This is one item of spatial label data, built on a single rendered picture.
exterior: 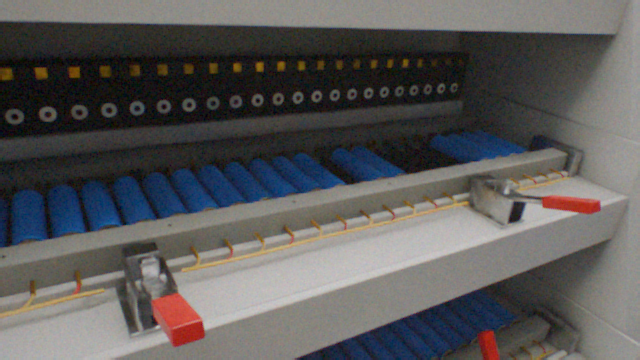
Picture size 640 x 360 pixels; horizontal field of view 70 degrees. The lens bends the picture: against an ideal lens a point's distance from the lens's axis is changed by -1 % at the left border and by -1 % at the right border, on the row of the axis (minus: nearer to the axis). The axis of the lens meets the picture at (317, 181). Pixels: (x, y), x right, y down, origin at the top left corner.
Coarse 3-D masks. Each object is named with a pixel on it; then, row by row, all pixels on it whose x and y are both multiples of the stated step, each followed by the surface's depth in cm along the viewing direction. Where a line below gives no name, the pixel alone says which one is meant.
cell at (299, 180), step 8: (272, 160) 39; (280, 160) 38; (288, 160) 39; (272, 168) 38; (280, 168) 38; (288, 168) 37; (296, 168) 37; (288, 176) 36; (296, 176) 36; (304, 176) 36; (296, 184) 35; (304, 184) 35; (312, 184) 35; (304, 192) 34
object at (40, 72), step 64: (0, 64) 31; (64, 64) 32; (128, 64) 34; (192, 64) 37; (256, 64) 40; (320, 64) 43; (384, 64) 47; (448, 64) 51; (0, 128) 32; (64, 128) 34
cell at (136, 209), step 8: (120, 184) 32; (128, 184) 32; (136, 184) 32; (120, 192) 31; (128, 192) 31; (136, 192) 31; (120, 200) 31; (128, 200) 30; (136, 200) 30; (144, 200) 30; (120, 208) 30; (128, 208) 29; (136, 208) 29; (144, 208) 29; (128, 216) 29; (136, 216) 28; (144, 216) 28; (152, 216) 29; (128, 224) 28
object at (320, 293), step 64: (128, 128) 36; (192, 128) 39; (256, 128) 42; (320, 128) 45; (512, 128) 52; (576, 128) 46; (576, 192) 43; (256, 256) 29; (320, 256) 30; (384, 256) 30; (448, 256) 31; (512, 256) 36; (0, 320) 22; (64, 320) 23; (256, 320) 25; (320, 320) 27; (384, 320) 31
